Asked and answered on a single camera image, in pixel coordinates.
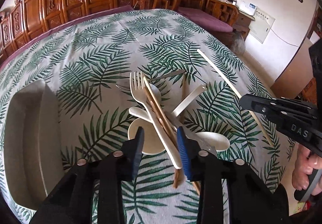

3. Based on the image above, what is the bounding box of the brown wooden chopstick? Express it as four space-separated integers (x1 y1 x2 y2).
140 73 178 148

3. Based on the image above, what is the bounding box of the light wooden chopstick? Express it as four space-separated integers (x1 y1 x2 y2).
197 49 273 148

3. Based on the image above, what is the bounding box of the grey utensil tray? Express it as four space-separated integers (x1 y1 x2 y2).
4 79 64 210

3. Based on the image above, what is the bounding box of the palm leaf tablecloth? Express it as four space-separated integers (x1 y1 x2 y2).
0 8 296 224

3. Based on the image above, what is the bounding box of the small cream spoon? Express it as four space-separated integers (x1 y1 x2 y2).
128 107 152 123

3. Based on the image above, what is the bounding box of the purple armchair cushion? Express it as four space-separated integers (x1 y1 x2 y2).
177 7 233 32

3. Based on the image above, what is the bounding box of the white ceramic soup spoon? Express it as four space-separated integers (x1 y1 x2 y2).
196 132 230 152

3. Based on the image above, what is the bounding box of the person's right hand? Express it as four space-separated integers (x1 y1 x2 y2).
291 144 322 191

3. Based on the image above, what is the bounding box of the white wall electrical panel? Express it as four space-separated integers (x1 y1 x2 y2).
249 8 275 44

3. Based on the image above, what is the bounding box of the wooden side table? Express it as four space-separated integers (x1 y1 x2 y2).
232 11 255 40

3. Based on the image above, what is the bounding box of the cream plastic fork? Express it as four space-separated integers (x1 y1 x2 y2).
129 72 182 169

